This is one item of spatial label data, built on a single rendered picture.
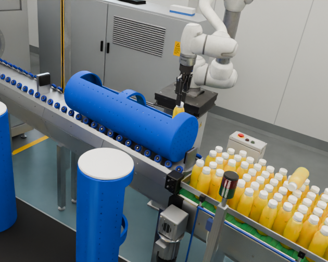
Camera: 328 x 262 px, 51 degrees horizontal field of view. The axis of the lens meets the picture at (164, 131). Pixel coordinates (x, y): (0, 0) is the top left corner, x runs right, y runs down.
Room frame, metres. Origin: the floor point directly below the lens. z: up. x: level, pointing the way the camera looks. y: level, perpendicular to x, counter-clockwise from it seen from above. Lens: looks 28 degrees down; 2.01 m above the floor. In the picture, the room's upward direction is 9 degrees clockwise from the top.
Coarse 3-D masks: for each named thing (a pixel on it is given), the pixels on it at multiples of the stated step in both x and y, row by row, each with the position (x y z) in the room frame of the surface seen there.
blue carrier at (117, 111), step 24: (72, 96) 1.99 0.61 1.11; (96, 96) 1.91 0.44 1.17; (120, 96) 1.87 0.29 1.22; (96, 120) 1.90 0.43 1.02; (120, 120) 1.77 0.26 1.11; (144, 120) 1.70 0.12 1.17; (168, 120) 1.66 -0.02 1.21; (192, 120) 1.72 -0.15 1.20; (144, 144) 1.68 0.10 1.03; (168, 144) 1.58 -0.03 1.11; (192, 144) 1.77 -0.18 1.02
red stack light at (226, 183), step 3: (222, 177) 1.15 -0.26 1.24; (222, 180) 1.14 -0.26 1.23; (225, 180) 1.12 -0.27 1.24; (228, 180) 1.12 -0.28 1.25; (237, 180) 1.13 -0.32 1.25; (222, 183) 1.13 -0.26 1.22; (225, 183) 1.12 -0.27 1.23; (228, 183) 1.12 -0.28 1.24; (231, 183) 1.11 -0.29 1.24; (234, 183) 1.12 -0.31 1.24; (237, 183) 1.14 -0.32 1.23; (225, 186) 1.12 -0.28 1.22; (228, 186) 1.12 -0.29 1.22; (231, 186) 1.12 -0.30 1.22; (234, 186) 1.12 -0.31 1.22
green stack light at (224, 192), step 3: (222, 186) 1.13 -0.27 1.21; (219, 189) 1.15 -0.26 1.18; (222, 189) 1.13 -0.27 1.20; (225, 189) 1.12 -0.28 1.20; (228, 189) 1.12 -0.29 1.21; (231, 189) 1.12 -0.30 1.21; (234, 189) 1.12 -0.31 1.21; (219, 192) 1.14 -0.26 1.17; (222, 192) 1.12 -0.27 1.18; (225, 192) 1.12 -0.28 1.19; (228, 192) 1.11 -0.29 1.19; (231, 192) 1.12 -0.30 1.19; (234, 192) 1.13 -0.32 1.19; (222, 195) 1.12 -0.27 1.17; (225, 195) 1.12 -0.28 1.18; (228, 195) 1.11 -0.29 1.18; (231, 195) 1.12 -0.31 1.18; (225, 198) 1.11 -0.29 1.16; (228, 198) 1.11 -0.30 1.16; (231, 198) 1.12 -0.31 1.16
